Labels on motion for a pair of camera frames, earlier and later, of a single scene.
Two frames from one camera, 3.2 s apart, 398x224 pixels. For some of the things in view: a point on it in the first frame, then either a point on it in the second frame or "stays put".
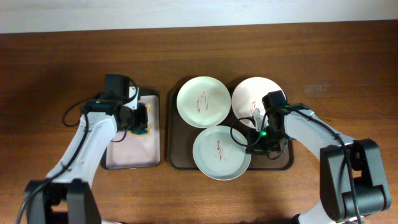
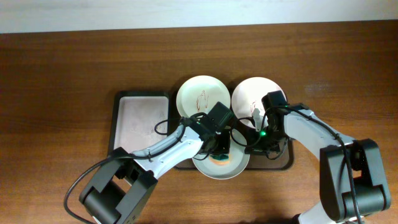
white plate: [203, 101] stays put
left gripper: [142, 113] → [224, 147]
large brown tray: [181, 137] stays put
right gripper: [257, 148] stays put
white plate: [248, 96] stays put
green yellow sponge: [142, 133] → [220, 159]
